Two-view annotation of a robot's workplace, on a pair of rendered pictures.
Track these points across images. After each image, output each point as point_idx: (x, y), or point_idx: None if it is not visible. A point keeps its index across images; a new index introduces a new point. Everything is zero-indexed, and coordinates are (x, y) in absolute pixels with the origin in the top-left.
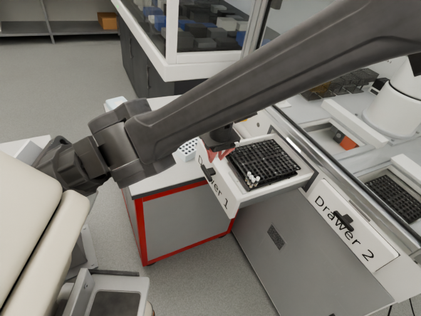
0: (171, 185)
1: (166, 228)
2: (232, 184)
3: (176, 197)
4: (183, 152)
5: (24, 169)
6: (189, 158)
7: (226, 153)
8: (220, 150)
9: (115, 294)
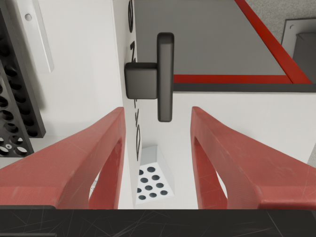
0: (223, 92)
1: (204, 21)
2: (51, 17)
3: (196, 66)
4: (157, 174)
5: None
6: (143, 153)
7: (93, 148)
8: (212, 211)
9: None
